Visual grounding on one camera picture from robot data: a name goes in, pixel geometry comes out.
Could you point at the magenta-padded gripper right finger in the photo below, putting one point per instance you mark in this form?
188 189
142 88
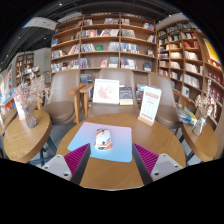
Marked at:
147 160

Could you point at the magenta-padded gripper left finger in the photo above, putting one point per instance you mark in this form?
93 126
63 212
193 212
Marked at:
76 160

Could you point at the white orange patterned computer mouse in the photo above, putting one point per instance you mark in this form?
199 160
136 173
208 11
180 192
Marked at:
103 139

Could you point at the pastel blue pink mouse pad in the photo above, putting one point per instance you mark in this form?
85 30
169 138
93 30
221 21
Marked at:
120 143

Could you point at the brown padded wooden armchair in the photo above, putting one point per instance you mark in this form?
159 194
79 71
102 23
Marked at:
166 115
113 74
60 111

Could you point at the round wooden side table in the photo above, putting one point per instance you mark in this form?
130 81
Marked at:
201 146
26 140

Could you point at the white red sign wooden base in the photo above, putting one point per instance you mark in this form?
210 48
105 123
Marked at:
150 105

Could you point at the colourful book stack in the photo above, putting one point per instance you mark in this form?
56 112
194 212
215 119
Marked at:
186 116

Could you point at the glass vase dried flowers ribbon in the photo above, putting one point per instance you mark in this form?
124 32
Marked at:
199 126

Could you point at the glass vase pink dried flowers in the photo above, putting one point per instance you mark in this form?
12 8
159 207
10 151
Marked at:
30 118

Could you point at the dark blue book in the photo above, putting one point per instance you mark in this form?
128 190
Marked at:
126 96

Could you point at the white framed red floral picture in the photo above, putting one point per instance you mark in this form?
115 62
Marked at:
106 91

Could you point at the distant wooden bookshelf unit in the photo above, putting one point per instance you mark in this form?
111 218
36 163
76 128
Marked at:
26 65

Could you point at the curved wooden bookshelf unit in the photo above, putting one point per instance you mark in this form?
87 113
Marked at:
186 56

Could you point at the wide wooden bookshelf unit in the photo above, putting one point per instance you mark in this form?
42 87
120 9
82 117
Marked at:
103 43

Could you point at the white ceiling panel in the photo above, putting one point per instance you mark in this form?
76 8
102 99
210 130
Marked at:
40 23

